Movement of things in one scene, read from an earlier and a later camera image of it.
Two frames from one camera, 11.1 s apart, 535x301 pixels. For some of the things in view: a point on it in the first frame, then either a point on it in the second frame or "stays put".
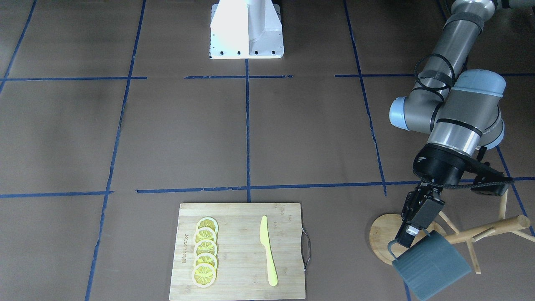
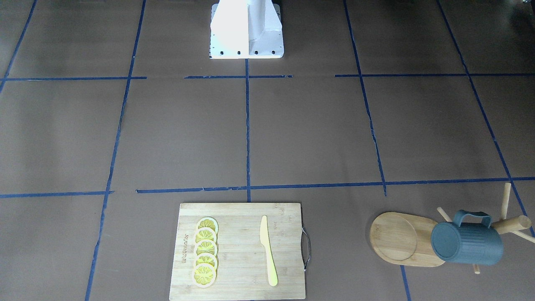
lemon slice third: (205, 246) stays put
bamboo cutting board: (243, 271) stays put
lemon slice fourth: (207, 258) stays put
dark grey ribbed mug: (431, 267) → (477, 243)
